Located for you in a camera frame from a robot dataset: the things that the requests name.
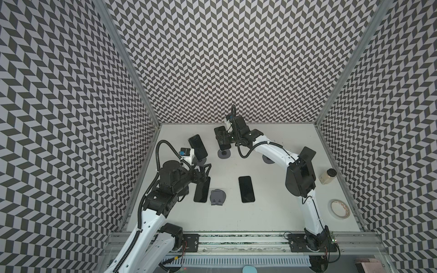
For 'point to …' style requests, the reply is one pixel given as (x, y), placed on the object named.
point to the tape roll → (339, 209)
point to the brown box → (369, 265)
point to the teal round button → (249, 269)
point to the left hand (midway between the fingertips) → (204, 165)
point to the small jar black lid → (332, 172)
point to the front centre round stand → (217, 197)
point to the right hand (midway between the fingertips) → (221, 139)
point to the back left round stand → (201, 162)
